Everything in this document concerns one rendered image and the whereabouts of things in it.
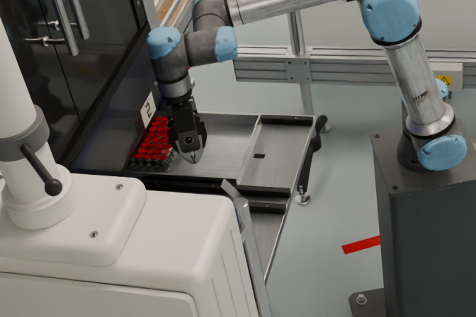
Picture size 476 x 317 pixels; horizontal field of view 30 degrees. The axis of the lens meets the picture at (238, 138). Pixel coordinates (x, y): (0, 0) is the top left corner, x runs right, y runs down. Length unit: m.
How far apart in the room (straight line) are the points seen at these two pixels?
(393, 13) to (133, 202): 0.87
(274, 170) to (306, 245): 1.05
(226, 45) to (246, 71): 1.43
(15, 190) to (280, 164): 1.19
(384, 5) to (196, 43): 0.41
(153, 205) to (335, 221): 2.16
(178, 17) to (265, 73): 0.58
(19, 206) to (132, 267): 0.17
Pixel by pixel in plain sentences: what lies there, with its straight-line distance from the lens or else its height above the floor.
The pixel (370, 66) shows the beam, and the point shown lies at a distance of 3.23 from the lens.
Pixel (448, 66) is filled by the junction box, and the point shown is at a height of 0.54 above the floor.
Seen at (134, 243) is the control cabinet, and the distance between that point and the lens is 1.21.
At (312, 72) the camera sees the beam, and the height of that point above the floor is 0.48.
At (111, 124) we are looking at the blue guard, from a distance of 2.15.
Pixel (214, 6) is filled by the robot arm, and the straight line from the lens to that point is 2.04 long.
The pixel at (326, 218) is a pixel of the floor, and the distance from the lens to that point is 3.39.
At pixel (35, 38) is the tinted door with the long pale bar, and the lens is 1.85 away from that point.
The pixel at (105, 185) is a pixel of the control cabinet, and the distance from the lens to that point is 1.26.
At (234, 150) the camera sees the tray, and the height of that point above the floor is 0.88.
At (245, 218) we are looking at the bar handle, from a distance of 1.34.
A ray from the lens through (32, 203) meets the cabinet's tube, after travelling 1.21.
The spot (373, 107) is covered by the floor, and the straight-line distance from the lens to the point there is 3.88.
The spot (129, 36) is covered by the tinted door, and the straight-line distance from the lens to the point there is 2.25.
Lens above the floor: 2.38
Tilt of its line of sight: 39 degrees down
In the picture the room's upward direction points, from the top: 11 degrees counter-clockwise
